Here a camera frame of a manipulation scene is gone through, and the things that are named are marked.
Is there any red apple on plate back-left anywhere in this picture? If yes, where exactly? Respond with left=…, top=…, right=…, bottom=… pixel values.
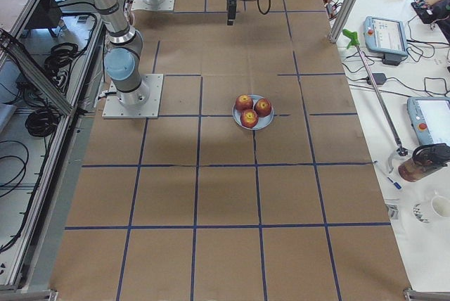
left=235, top=94, right=254, bottom=112

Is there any teach pendant far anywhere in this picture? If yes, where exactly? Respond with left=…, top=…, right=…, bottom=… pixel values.
left=364, top=16, right=408, bottom=56

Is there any teach pendant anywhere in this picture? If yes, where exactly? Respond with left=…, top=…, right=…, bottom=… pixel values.
left=406, top=97, right=449, bottom=146
left=364, top=16, right=408, bottom=56

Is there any black power adapter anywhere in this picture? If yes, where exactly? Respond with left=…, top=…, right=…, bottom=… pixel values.
left=366, top=72, right=387, bottom=86

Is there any blue white pen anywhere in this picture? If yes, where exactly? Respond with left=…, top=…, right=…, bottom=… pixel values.
left=373, top=160, right=402, bottom=191

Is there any aluminium frame post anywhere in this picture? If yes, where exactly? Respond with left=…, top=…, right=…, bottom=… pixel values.
left=328, top=0, right=373, bottom=44

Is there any small patterned box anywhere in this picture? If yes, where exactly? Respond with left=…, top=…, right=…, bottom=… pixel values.
left=385, top=203, right=400, bottom=220

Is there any black coiled cables bundle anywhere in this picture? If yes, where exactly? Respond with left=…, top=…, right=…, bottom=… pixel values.
left=25, top=106, right=61, bottom=138

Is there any red apple on plate front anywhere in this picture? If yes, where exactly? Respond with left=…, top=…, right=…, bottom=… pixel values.
left=240, top=109, right=259, bottom=129

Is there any teach pendant near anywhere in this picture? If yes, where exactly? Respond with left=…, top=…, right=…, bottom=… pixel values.
left=406, top=97, right=449, bottom=146

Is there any light blue plate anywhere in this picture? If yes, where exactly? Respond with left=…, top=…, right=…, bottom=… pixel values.
left=232, top=94, right=274, bottom=130

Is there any brown drink bottle black lid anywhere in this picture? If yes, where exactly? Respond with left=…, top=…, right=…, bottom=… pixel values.
left=398, top=143, right=449, bottom=182

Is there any red apple on plate back-right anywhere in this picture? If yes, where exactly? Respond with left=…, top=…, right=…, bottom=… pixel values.
left=254, top=98, right=272, bottom=117

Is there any reach grabber stick green handle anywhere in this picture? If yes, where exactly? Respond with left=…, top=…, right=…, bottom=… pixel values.
left=342, top=29, right=409, bottom=174

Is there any white mug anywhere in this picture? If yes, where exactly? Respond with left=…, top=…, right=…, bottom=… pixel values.
left=413, top=194, right=449, bottom=224

